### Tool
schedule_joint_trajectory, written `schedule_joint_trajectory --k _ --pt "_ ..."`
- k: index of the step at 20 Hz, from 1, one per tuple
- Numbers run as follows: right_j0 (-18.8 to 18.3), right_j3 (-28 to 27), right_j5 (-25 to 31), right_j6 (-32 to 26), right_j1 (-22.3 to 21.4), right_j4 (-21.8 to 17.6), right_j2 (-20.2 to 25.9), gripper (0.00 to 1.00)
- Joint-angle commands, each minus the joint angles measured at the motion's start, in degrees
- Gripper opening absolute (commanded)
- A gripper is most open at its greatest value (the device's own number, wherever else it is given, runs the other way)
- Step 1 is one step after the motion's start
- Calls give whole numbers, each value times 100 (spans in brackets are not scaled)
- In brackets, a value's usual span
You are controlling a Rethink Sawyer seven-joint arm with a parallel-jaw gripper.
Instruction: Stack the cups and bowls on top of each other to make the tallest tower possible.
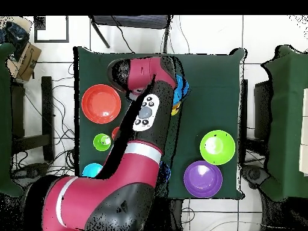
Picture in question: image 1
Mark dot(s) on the wide orange bowl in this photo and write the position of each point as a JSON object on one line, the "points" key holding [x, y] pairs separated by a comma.
{"points": [[101, 103]]}

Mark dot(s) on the ribbed green cup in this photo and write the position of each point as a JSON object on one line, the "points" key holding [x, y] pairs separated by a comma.
{"points": [[98, 144]]}

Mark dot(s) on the light blue small bowl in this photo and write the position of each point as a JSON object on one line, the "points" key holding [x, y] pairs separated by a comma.
{"points": [[91, 169]]}

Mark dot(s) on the dark green table cloth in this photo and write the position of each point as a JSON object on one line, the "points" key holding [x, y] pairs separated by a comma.
{"points": [[211, 77]]}

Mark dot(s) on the dark folding chair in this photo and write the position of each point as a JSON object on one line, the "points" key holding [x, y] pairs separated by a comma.
{"points": [[132, 21]]}

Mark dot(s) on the black square frame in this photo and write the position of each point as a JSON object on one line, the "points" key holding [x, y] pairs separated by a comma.
{"points": [[51, 41]]}

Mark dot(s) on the plain orange cup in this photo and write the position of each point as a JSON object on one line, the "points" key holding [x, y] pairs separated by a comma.
{"points": [[115, 133]]}

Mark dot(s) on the large blue bowl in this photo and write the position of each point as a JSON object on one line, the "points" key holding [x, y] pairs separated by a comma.
{"points": [[179, 92]]}

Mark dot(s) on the ribbed yellow cup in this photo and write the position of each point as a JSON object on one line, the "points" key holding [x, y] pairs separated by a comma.
{"points": [[175, 110]]}

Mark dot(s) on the black stand frame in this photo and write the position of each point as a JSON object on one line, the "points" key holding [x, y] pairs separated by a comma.
{"points": [[262, 108], [47, 108]]}

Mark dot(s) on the black bag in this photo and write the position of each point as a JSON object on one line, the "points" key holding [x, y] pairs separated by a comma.
{"points": [[16, 33]]}

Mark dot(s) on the purple bowl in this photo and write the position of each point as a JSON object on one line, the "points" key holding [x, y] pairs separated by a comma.
{"points": [[203, 179]]}

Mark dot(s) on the brown cardboard box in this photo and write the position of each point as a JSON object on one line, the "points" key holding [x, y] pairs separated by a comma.
{"points": [[28, 62]]}

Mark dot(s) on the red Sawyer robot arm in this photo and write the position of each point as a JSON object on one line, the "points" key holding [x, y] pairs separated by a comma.
{"points": [[134, 173]]}

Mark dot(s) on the dark blue small bowl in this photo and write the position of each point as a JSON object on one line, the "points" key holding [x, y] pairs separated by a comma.
{"points": [[166, 173]]}

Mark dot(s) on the large green bowl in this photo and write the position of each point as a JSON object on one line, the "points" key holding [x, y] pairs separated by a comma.
{"points": [[223, 149]]}

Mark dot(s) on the green cloth side table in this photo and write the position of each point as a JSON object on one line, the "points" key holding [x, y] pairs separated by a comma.
{"points": [[288, 108], [4, 120]]}

